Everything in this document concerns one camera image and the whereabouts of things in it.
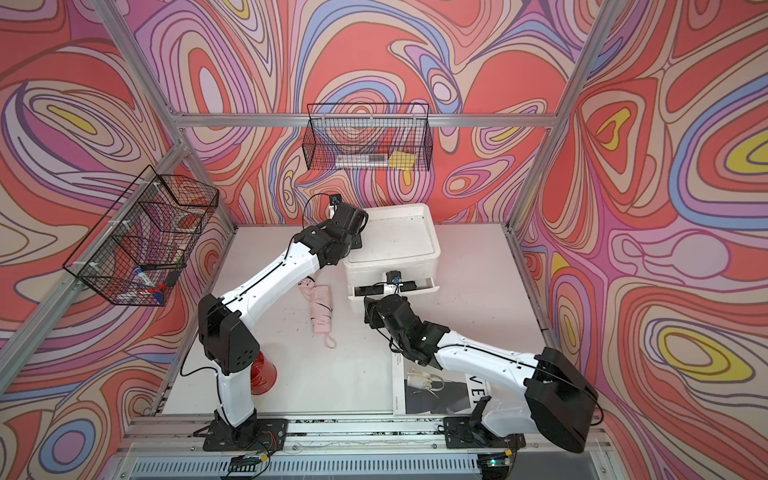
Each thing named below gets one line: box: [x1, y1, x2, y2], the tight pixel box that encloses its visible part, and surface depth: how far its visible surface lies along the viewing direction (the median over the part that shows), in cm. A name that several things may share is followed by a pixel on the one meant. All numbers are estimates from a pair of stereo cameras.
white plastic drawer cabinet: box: [343, 203, 441, 300], surface depth 85 cm
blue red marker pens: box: [134, 268, 168, 304], surface depth 72 cm
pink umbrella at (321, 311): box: [310, 285, 337, 349], surface depth 94 cm
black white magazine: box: [391, 352, 492, 415], surface depth 78 cm
